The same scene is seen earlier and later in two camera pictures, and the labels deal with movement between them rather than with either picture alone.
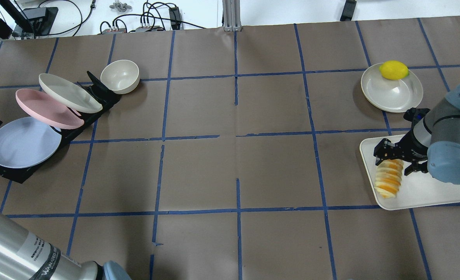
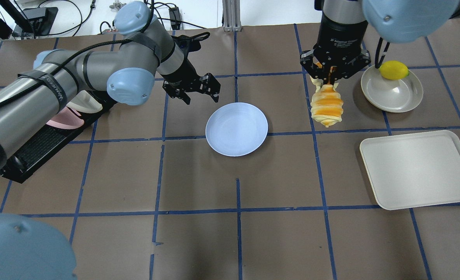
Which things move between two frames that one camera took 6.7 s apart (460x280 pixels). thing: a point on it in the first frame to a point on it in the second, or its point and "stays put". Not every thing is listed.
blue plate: x=23 y=142 to x=236 y=129
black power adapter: x=175 y=18 stays put
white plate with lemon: x=392 y=95 stays put
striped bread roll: x=388 y=177 to x=327 y=104
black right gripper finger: x=387 y=150 to x=330 y=75
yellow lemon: x=394 y=70 stays put
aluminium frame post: x=232 y=14 stays put
